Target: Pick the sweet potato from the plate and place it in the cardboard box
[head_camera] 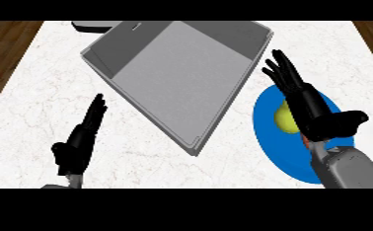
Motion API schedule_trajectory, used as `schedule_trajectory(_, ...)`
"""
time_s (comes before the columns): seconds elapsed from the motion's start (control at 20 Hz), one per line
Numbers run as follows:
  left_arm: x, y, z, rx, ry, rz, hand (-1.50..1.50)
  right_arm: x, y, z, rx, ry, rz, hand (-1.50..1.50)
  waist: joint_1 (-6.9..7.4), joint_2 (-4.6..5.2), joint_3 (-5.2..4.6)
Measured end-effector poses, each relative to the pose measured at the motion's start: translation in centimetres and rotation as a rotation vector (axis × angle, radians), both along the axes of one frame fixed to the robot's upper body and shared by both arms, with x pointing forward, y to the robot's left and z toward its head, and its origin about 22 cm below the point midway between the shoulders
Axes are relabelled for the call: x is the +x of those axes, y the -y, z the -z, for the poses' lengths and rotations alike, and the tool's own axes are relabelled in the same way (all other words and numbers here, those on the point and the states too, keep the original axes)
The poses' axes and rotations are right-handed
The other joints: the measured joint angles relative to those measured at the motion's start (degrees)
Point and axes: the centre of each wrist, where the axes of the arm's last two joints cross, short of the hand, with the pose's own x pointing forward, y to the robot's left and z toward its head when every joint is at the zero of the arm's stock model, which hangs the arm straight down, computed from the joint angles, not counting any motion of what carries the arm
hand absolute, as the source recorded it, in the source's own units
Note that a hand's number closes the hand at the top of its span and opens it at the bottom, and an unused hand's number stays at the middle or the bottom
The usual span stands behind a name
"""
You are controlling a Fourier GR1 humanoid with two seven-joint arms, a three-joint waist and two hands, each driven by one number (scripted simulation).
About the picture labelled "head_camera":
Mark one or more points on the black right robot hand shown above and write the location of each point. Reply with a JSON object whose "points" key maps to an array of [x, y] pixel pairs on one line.
{"points": [[310, 110]]}

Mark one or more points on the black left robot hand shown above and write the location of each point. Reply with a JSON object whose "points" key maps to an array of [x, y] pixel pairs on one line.
{"points": [[77, 142]]}

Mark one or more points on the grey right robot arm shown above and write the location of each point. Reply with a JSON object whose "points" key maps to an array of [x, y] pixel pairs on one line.
{"points": [[343, 167]]}

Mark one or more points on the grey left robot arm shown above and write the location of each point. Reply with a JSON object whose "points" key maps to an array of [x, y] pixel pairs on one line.
{"points": [[68, 182]]}

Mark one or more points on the orange sweet potato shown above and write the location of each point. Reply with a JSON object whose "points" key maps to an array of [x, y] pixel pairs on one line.
{"points": [[306, 141]]}

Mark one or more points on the blue round plate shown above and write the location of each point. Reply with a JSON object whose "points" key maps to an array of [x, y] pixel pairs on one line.
{"points": [[287, 149]]}

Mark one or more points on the grey open box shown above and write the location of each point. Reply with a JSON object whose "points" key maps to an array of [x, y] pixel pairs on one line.
{"points": [[180, 83]]}

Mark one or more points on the yellow-green round fruit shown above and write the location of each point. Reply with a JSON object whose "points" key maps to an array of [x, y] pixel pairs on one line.
{"points": [[287, 118]]}

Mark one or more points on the dark grey appliance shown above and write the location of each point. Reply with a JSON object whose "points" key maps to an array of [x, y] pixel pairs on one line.
{"points": [[95, 27]]}

